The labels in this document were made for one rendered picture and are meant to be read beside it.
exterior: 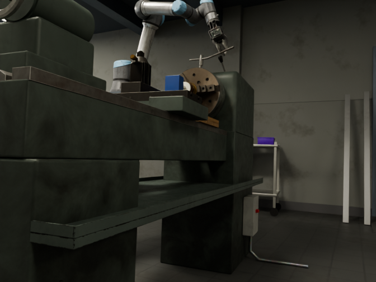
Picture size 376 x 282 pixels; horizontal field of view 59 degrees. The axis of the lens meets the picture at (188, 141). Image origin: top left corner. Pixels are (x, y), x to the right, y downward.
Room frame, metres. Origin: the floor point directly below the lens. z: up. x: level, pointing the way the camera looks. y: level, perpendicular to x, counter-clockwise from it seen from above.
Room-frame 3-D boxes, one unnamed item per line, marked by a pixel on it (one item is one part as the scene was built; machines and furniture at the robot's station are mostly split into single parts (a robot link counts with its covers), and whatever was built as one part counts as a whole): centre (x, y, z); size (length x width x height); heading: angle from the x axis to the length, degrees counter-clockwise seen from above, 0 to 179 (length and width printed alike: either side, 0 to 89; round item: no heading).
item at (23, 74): (1.69, 0.08, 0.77); 2.10 x 0.34 x 0.18; 158
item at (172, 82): (1.70, 0.08, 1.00); 0.08 x 0.06 x 0.23; 68
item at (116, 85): (2.20, 0.46, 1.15); 0.15 x 0.15 x 0.10
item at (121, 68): (2.21, 0.45, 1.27); 0.13 x 0.12 x 0.14; 141
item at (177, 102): (1.46, 0.21, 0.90); 0.53 x 0.30 x 0.06; 68
